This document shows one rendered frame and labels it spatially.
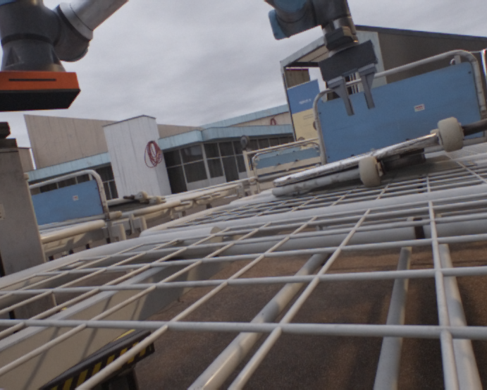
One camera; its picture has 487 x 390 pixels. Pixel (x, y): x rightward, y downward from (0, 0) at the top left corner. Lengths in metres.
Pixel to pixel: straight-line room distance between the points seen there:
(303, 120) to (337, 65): 10.54
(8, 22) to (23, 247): 0.53
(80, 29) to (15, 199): 0.51
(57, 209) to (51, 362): 1.92
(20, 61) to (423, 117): 1.61
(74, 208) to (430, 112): 1.92
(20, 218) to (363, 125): 1.55
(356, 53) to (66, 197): 1.79
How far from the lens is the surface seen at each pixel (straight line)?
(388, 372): 0.69
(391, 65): 11.70
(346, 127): 1.95
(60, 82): 1.01
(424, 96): 1.92
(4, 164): 0.95
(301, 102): 11.56
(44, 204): 2.45
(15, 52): 1.05
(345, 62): 0.97
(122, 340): 0.86
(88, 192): 2.15
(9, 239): 0.93
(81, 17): 1.18
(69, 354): 0.50
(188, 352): 1.39
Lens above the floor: 0.57
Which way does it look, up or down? 2 degrees down
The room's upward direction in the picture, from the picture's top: 12 degrees counter-clockwise
